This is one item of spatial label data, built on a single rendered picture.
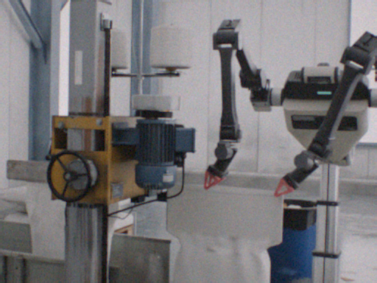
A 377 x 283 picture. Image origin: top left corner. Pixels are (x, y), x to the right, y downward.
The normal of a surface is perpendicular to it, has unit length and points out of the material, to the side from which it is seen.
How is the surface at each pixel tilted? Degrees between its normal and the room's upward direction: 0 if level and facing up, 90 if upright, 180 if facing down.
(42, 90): 90
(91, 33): 90
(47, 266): 90
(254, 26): 90
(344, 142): 130
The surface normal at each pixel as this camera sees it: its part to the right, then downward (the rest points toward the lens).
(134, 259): -0.36, 0.04
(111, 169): 0.93, 0.04
